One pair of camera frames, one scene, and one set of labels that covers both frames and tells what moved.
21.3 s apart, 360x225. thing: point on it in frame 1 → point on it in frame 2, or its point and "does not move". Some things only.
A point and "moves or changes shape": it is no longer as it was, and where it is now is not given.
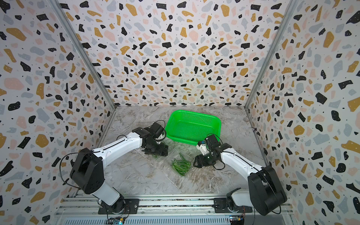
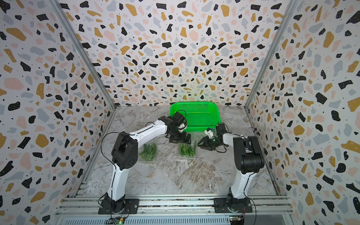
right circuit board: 236,220 does not move
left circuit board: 117,220 does not move
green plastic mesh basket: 192,127 moves or changes shape
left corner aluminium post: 60,11 does not move
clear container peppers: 183,164 → 187,151
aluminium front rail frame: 85,210 does not move
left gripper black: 161,152 → 183,140
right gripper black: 199,161 → 206,140
